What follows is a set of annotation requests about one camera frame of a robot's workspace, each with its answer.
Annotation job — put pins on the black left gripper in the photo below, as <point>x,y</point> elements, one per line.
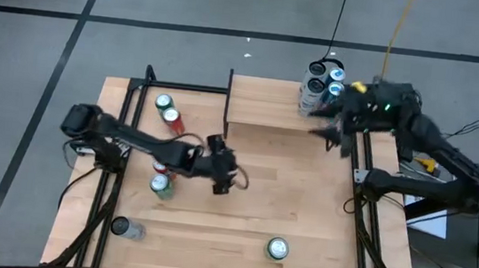
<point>220,165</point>

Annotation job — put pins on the green Sprite can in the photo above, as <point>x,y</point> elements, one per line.
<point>164,100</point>
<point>159,184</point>
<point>277,248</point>

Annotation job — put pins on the red Fanta can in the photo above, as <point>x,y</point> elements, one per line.
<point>159,168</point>
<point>172,118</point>

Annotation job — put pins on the blue silver Red Bull can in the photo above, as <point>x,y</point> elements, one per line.
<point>335,89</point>
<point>337,75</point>

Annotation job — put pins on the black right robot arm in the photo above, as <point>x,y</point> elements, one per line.
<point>438,190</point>

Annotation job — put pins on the yellow plug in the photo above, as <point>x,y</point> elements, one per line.
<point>425,164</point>

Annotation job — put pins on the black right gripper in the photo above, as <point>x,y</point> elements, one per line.
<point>360,111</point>

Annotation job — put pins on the white paper sheet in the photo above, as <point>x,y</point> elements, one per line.
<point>428,221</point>

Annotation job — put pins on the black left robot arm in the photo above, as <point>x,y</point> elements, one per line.
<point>141,139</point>

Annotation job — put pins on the wooden shelf with black frame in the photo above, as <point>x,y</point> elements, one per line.
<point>265,103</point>

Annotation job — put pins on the black aluminium table frame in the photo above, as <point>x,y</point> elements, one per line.
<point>182,86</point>

